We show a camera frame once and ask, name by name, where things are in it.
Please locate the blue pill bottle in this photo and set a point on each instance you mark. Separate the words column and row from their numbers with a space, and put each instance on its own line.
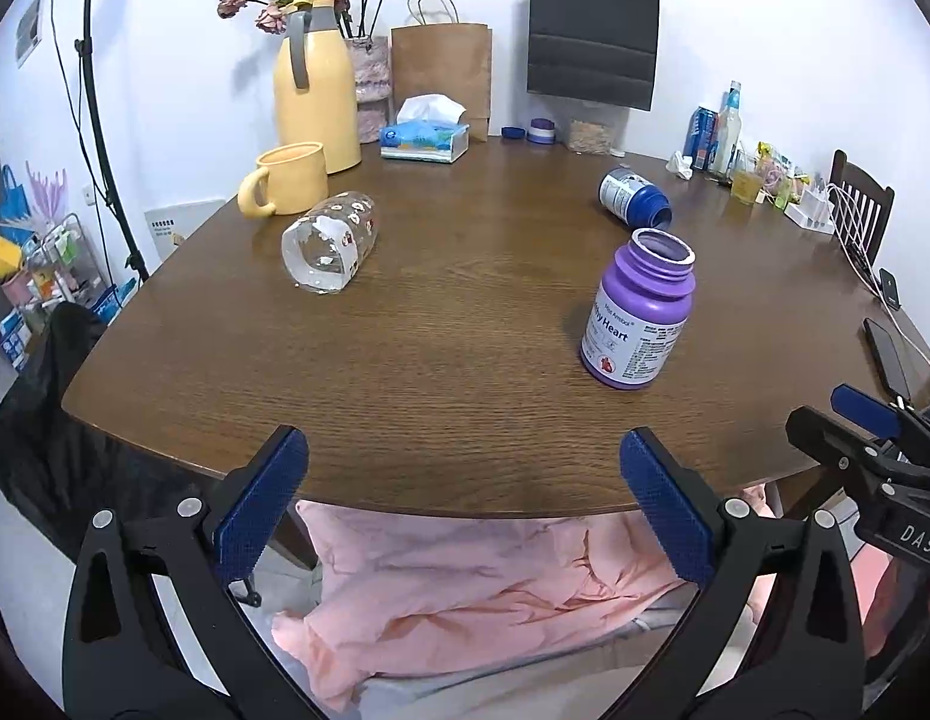
column 631, row 196

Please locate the small black device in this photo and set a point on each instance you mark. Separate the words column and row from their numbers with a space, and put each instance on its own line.
column 889, row 289

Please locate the black smartphone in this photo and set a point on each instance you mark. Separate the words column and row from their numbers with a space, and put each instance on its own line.
column 887, row 358

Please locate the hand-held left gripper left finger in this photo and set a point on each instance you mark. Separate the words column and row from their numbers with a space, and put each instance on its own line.
column 261, row 504

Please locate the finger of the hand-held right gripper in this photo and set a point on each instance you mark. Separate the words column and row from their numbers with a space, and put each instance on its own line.
column 825, row 435
column 864, row 409

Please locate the blue tote bag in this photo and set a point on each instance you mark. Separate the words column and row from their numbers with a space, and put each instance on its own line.
column 13, row 199

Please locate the pile of snack packets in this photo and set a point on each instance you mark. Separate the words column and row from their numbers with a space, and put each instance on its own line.
column 781, row 174

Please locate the blue tissue box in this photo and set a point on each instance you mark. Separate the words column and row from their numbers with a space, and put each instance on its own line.
column 424, row 141

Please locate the pink cloth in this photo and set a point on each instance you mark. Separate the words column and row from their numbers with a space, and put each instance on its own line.
column 465, row 600

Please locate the black light stand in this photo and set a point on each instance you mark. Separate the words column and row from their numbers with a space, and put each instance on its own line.
column 105, row 142

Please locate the clear plastic bottle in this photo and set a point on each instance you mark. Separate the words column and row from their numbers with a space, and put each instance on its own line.
column 726, row 131

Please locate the yellow thermos jug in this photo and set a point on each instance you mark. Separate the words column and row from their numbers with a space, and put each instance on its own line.
column 315, row 97

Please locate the clear vase with pink filling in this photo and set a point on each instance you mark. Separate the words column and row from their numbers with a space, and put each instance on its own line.
column 371, row 86

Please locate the yellow ceramic mug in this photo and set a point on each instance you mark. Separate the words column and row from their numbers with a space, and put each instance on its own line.
column 292, row 178

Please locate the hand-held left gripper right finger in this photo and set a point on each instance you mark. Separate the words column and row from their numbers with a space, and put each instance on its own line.
column 669, row 511

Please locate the glass of yellow liquid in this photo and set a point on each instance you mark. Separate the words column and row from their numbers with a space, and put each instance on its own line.
column 745, row 186

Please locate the brown paper bag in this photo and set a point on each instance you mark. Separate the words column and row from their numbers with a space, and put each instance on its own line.
column 442, row 64

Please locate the blue bottle lid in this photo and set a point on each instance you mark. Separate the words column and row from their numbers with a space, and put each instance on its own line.
column 513, row 133

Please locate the dark wooden chair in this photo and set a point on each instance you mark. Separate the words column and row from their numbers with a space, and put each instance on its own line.
column 862, row 210

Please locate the white flat box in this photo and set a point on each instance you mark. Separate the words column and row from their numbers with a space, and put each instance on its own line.
column 176, row 229

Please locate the blue drink can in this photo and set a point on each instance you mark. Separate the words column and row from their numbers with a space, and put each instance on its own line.
column 699, row 139

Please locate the purple pill bottle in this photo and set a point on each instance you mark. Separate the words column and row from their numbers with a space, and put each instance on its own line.
column 636, row 315

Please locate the printed clear glass cup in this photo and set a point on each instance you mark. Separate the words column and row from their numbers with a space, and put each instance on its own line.
column 331, row 241

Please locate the crumpled white tissue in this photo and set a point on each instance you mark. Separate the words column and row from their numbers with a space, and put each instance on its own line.
column 679, row 166

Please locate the black jacket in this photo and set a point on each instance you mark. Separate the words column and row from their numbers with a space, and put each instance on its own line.
column 45, row 435

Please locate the clear container of grains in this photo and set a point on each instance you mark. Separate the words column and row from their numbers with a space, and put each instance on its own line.
column 594, row 133

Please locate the black paper bag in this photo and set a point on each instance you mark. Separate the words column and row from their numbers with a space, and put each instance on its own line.
column 592, row 22

